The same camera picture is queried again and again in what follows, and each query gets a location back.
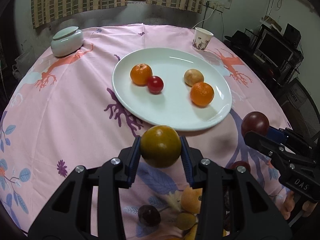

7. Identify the dark red plum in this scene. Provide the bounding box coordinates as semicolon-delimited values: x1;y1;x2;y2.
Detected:
241;112;270;137

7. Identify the orange persimmon fruit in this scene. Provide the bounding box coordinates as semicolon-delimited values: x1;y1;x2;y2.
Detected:
181;186;202;214

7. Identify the small yellow fruit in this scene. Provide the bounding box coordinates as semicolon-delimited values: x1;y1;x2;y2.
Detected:
176;212;196;231

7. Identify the dark purple plum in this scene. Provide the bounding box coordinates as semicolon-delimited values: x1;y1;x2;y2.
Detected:
138;205;161;227

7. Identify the yellow-brown round fruit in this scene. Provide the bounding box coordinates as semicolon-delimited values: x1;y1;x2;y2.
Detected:
140;125;182;168

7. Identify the small red fruit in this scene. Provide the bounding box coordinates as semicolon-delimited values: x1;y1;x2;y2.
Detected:
229;161;251;172

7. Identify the right hand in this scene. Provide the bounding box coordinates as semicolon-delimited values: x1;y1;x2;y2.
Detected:
280;191;317;220

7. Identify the black computer monitor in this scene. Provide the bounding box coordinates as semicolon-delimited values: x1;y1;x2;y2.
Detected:
257;31;293;68

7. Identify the orange tangerine right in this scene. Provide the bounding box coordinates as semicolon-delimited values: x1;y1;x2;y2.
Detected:
190;82;214;107

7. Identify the orange tangerine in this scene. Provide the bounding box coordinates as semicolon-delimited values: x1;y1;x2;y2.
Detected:
190;82;214;107
130;63;152;86

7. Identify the pink patterned tablecloth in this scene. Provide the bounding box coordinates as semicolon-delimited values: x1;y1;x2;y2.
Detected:
1;24;290;231

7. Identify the beige round fruit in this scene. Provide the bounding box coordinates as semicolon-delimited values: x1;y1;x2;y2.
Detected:
183;69;204;87

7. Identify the floral paper cup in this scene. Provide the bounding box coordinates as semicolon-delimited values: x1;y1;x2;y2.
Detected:
191;27;214;51

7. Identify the small red tomato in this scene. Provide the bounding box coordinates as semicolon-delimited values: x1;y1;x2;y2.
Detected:
147;76;164;94

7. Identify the orange tangerine left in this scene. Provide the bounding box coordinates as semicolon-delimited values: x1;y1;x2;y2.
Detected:
130;63;152;86

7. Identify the pale green lidded jar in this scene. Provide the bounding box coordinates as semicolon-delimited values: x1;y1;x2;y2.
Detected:
50;26;84;57

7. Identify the white wall socket strip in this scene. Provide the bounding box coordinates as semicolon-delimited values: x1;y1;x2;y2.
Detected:
203;1;225;13

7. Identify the white power cable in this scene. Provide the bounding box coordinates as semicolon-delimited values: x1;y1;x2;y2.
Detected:
191;4;218;30

